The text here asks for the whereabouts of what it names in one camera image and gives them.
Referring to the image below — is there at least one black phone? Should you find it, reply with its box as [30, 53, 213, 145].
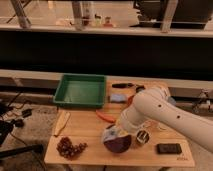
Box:
[156, 143, 182, 154]

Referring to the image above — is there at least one small black measuring cup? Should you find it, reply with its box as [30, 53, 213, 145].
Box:
[135, 85, 145, 93]

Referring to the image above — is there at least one bunch of dark grapes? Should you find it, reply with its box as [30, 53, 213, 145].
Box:
[57, 137, 88, 159]

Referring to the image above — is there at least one wooden spatula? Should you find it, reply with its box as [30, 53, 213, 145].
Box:
[54, 111, 70, 137]

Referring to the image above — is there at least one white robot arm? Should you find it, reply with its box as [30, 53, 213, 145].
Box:
[119, 87, 213, 153]

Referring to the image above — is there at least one metal whisk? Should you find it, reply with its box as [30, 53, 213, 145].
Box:
[142, 121, 154, 129]

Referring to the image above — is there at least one light blue towel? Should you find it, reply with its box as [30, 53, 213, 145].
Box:
[101, 125, 128, 142]

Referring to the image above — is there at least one blue sponge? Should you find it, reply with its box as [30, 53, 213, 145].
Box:
[109, 94, 127, 103]

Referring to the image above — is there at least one orange bowl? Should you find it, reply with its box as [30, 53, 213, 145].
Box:
[127, 95, 134, 107]

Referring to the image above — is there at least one purple bowl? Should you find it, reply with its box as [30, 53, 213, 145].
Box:
[102, 135, 132, 153]

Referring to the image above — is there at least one small metal cup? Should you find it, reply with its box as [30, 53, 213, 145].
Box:
[136, 130, 149, 146]

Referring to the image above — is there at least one green plastic tray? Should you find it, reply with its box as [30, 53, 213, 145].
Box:
[53, 74, 106, 109]

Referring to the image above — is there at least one clear glass cup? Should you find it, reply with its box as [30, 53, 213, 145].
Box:
[157, 123, 167, 131]

